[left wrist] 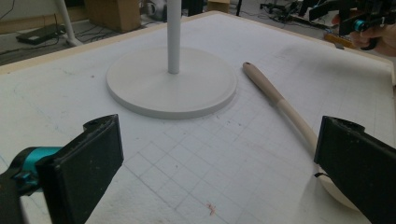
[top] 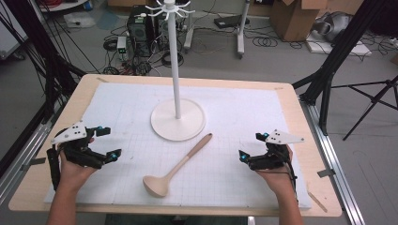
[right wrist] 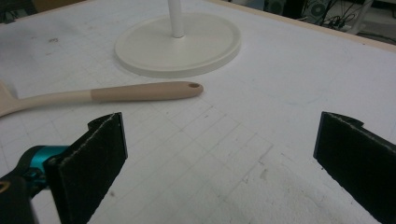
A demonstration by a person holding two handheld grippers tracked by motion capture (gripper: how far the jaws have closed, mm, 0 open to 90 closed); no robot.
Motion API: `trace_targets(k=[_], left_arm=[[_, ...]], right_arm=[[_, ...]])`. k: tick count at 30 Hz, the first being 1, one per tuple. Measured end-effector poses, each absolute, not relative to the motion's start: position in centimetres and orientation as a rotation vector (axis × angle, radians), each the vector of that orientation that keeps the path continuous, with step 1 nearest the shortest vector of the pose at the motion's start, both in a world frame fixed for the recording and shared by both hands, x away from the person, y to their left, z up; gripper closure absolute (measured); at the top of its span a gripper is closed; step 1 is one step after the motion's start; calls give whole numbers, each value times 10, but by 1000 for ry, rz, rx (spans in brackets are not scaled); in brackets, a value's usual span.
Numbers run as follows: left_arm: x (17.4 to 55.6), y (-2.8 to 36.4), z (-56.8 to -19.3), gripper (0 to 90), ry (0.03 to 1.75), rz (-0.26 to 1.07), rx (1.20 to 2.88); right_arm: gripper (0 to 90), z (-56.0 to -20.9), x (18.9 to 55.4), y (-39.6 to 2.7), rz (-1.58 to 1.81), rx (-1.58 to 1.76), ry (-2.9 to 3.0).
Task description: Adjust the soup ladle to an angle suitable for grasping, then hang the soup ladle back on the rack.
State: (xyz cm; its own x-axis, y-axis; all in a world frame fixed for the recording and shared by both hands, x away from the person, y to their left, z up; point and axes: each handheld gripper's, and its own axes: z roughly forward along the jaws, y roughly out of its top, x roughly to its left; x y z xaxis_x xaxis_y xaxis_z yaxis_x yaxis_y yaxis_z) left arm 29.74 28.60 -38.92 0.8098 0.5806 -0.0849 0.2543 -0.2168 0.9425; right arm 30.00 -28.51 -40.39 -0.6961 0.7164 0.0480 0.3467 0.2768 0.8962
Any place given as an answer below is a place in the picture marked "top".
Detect flat black device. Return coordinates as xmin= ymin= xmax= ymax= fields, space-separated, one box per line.
xmin=213 ymin=14 xmax=251 ymax=30

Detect cardboard box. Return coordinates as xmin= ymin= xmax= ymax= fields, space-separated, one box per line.
xmin=269 ymin=0 xmax=329 ymax=43

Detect white grid mat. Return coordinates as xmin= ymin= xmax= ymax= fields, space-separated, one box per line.
xmin=43 ymin=82 xmax=313 ymax=210

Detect coiled black cable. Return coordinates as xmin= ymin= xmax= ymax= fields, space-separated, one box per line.
xmin=252 ymin=36 xmax=279 ymax=49
xmin=161 ymin=50 xmax=185 ymax=68

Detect thin wooden stick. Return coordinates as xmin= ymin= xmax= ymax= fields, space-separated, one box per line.
xmin=307 ymin=190 xmax=329 ymax=214

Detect black computer tower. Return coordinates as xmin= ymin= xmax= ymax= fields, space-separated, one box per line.
xmin=126 ymin=5 xmax=158 ymax=58

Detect thin black cable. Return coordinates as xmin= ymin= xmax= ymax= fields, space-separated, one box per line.
xmin=266 ymin=165 xmax=299 ymax=204

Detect small box with green light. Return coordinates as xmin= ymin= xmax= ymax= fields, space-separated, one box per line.
xmin=116 ymin=36 xmax=129 ymax=54

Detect white stand leg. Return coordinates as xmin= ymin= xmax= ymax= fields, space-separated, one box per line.
xmin=236 ymin=0 xmax=252 ymax=60
xmin=183 ymin=10 xmax=195 ymax=51

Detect white foam board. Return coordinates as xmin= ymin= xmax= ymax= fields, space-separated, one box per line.
xmin=305 ymin=30 xmax=374 ymax=57

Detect person's left hand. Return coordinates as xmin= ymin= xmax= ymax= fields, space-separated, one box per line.
xmin=59 ymin=152 xmax=99 ymax=189

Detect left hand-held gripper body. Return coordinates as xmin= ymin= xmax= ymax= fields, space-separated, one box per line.
xmin=51 ymin=121 xmax=107 ymax=171

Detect white hook rack stand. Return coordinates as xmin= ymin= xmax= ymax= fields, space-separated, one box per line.
xmin=145 ymin=0 xmax=207 ymax=143

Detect black frame post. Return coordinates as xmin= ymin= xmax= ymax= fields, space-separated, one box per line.
xmin=3 ymin=0 xmax=87 ymax=121
xmin=292 ymin=0 xmax=398 ymax=136

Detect person's right hand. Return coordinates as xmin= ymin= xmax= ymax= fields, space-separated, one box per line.
xmin=254 ymin=144 xmax=296 ymax=192

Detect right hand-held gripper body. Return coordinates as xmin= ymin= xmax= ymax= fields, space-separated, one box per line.
xmin=248 ymin=128 xmax=305 ymax=172

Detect grey bag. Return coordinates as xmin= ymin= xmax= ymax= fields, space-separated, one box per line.
xmin=312 ymin=11 xmax=353 ymax=43

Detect metal rail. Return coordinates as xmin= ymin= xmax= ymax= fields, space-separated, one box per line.
xmin=0 ymin=115 xmax=54 ymax=204
xmin=299 ymin=98 xmax=366 ymax=225

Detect black tripod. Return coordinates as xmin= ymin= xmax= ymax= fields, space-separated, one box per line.
xmin=330 ymin=74 xmax=398 ymax=142

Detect beige ladle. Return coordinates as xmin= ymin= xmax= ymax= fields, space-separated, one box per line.
xmin=142 ymin=132 xmax=214 ymax=199

